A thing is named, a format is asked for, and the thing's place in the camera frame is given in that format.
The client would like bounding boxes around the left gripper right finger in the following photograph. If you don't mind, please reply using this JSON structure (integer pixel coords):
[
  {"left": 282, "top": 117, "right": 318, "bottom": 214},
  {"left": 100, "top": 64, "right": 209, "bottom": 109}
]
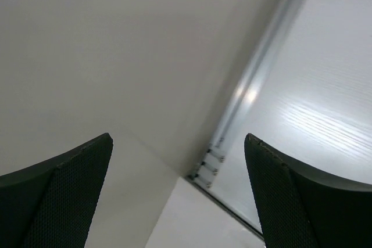
[{"left": 244, "top": 134, "right": 371, "bottom": 247}]

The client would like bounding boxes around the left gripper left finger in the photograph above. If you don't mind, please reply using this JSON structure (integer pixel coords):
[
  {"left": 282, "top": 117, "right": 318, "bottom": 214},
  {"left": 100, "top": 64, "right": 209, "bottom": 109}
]
[{"left": 1, "top": 133, "right": 113, "bottom": 247}]

